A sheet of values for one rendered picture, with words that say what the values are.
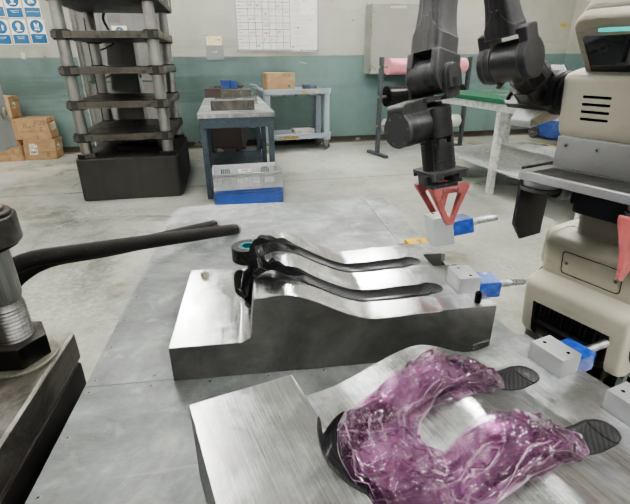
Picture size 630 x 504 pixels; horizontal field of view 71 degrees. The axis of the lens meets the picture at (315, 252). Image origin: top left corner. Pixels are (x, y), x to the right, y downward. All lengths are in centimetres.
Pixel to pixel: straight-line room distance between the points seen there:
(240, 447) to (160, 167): 422
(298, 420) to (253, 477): 8
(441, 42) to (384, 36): 637
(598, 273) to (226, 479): 83
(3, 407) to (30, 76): 689
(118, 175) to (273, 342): 409
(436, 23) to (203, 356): 63
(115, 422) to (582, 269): 90
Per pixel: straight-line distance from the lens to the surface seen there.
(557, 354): 68
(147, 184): 465
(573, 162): 100
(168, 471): 60
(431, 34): 81
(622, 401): 64
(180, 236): 105
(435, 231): 82
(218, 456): 45
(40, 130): 719
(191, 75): 710
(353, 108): 740
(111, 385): 75
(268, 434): 46
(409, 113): 75
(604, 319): 102
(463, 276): 76
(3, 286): 82
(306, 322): 66
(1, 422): 78
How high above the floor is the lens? 124
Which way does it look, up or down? 24 degrees down
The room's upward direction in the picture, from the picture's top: straight up
